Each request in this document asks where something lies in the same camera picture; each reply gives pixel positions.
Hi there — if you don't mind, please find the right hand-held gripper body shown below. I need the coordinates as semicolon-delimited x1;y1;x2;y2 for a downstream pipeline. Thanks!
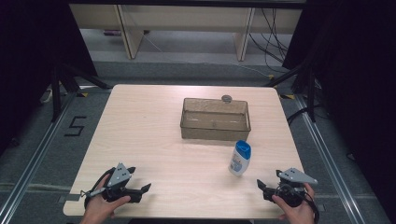
262;167;319;208

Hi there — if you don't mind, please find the person's right hand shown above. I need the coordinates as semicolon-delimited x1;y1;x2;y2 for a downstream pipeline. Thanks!
271;182;317;224

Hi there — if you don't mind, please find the white wooden bench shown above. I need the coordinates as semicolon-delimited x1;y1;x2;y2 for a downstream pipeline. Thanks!
68;3;304;62

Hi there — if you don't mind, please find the bundle of black cables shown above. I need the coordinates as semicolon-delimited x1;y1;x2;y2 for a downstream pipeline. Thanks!
247;7;290;75

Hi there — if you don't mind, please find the thick black floor cable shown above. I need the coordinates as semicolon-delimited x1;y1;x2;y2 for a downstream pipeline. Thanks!
286;106;313;126

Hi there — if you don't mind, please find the clear brown plastic box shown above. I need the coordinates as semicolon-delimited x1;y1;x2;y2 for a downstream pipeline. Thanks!
179;97;252;142

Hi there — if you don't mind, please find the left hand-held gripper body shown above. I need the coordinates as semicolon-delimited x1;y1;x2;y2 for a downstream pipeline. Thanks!
79;161;145;204

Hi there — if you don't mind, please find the metal floor rail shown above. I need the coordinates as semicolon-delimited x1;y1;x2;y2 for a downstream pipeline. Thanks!
0;91;78;224
293;93;366;224

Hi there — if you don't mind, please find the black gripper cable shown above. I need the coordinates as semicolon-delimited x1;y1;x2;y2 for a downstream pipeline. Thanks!
303;186;320;224
83;166;117;210

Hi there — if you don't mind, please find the person's left hand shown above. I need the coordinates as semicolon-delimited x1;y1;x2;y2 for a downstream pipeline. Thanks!
80;173;132;224

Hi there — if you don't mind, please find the white bottle with blue cap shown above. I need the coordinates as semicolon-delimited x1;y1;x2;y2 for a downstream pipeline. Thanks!
228;139;252;177

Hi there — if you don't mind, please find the black metal stand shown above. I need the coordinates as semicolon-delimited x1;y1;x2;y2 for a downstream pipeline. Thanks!
263;60;318;123
50;63;114;123

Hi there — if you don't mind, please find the black curtain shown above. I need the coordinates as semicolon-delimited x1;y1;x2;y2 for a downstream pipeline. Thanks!
281;0;396;217
0;0;99;157

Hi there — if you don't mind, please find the white coiled cable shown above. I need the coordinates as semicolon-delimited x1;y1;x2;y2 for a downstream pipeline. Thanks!
39;88;54;105

